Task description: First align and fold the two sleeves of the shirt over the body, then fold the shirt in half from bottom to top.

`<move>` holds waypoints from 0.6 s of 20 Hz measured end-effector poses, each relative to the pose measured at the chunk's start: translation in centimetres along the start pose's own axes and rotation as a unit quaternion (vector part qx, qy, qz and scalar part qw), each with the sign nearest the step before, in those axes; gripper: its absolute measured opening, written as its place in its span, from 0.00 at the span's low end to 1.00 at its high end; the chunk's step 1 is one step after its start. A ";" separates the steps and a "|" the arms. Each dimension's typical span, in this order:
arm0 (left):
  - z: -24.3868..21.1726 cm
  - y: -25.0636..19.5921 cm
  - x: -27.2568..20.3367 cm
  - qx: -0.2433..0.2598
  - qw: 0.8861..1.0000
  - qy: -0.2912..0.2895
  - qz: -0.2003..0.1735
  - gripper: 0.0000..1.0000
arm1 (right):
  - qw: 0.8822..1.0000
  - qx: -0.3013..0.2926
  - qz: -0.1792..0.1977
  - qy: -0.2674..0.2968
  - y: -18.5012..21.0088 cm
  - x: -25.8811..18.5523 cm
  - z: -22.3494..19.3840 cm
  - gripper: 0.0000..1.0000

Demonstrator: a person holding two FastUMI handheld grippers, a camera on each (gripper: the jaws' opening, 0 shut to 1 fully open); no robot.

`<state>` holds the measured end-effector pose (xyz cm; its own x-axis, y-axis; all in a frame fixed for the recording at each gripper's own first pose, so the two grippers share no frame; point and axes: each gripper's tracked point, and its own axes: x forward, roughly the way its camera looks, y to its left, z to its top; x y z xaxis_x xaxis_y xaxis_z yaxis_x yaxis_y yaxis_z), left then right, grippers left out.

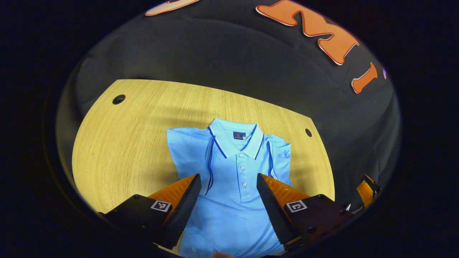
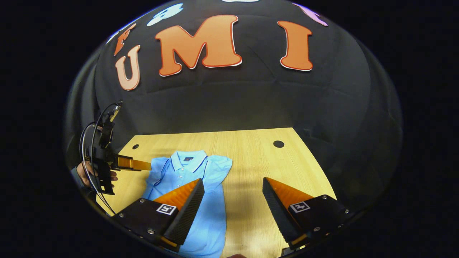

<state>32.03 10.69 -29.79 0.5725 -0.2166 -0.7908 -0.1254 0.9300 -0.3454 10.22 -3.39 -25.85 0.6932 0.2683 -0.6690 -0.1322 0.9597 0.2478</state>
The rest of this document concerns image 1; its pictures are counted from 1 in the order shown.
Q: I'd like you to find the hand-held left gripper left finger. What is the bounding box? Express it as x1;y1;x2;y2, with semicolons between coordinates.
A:
97;173;202;250

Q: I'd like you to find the light blue T-shirt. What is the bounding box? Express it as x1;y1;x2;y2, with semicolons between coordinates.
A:
166;118;293;258

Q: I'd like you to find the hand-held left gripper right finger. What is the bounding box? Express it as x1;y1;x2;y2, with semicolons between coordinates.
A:
256;173;354;251

